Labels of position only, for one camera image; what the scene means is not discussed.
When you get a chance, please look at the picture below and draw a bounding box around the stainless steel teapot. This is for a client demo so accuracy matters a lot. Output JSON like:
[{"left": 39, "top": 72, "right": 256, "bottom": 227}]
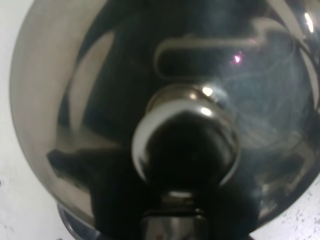
[{"left": 10, "top": 0, "right": 320, "bottom": 240}]

